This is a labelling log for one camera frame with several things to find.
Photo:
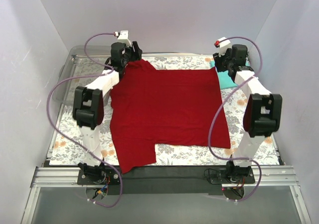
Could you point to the red t shirt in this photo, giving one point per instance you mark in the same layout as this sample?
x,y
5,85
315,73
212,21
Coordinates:
x,y
175,107

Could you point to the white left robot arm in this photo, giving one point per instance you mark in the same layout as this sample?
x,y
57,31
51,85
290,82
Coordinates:
x,y
89,102

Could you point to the clear plastic bin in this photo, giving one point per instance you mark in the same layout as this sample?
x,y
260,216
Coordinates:
x,y
64,84

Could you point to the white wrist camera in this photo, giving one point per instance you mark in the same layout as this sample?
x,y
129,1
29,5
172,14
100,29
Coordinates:
x,y
123,37
222,44

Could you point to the folded teal t shirt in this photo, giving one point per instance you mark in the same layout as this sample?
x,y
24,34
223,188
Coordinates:
x,y
225,82

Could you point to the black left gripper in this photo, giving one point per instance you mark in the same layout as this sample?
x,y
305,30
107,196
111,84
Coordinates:
x,y
134,52

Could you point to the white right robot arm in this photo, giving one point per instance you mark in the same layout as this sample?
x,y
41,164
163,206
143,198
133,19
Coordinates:
x,y
262,114

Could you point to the aluminium frame rail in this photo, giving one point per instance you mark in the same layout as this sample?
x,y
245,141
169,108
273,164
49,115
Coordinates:
x,y
68,176

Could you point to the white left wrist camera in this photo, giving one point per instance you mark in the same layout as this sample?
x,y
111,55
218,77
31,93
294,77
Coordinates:
x,y
123,37

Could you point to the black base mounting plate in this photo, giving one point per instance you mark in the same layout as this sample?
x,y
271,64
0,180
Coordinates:
x,y
166,179

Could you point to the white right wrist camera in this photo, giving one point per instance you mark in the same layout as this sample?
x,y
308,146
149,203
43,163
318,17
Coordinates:
x,y
222,44

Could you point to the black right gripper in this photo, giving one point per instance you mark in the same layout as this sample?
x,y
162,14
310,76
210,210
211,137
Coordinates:
x,y
220,62

